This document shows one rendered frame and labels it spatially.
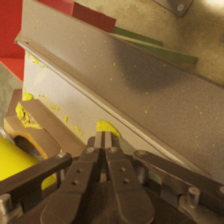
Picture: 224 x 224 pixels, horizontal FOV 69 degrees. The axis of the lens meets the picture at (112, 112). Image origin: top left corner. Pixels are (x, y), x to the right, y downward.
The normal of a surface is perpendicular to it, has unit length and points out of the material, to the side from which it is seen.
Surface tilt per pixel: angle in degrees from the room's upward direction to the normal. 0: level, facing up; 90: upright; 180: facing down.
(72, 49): 0
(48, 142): 90
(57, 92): 0
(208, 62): 0
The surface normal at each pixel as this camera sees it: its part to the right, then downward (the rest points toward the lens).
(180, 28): -0.61, 0.21
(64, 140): 0.32, -0.82
